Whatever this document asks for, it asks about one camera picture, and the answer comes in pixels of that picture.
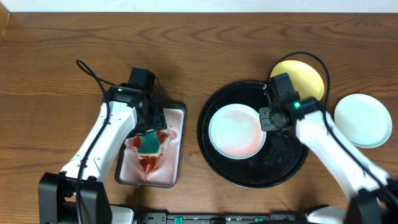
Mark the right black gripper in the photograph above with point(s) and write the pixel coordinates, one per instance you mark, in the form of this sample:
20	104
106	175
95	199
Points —
265	125

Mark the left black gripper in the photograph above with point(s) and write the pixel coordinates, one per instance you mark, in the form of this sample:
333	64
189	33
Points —
156	123

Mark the green yellow sponge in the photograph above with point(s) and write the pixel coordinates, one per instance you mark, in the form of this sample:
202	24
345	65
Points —
150	145

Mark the yellow plate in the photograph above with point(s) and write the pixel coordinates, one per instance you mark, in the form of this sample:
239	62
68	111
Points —
305	79

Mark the light blue plate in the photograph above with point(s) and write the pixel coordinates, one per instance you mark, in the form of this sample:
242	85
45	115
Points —
364	120
235	131

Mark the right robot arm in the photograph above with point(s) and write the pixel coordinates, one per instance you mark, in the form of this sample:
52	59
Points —
369	189

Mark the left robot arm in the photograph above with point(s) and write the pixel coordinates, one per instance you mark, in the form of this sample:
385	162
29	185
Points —
77	193

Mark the round black serving tray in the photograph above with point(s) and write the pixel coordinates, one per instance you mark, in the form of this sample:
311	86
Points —
280	157

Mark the black rectangular soapy tray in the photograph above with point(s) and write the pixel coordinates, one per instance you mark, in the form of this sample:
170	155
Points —
155	171

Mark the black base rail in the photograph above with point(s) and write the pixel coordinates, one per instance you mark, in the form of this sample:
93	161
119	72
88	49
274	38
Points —
163	218

